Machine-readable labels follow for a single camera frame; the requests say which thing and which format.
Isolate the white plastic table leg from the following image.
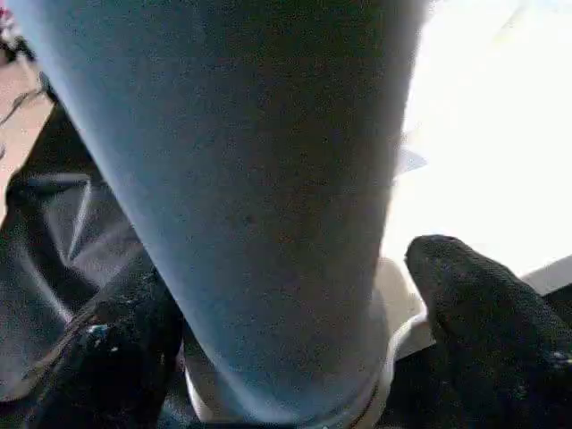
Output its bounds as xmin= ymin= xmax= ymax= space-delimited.
xmin=4 ymin=0 xmax=434 ymax=428

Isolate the black mat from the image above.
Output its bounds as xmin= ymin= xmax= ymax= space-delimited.
xmin=0 ymin=98 xmax=572 ymax=429

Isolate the thin black floor cable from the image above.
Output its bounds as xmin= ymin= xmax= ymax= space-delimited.
xmin=0 ymin=76 xmax=47 ymax=162

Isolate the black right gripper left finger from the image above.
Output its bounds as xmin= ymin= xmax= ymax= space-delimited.
xmin=0 ymin=264 xmax=189 ymax=429

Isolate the white plastic table top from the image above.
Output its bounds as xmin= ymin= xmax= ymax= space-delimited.
xmin=374 ymin=0 xmax=572 ymax=363

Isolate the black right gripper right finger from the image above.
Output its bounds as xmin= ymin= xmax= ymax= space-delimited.
xmin=404 ymin=234 xmax=572 ymax=429

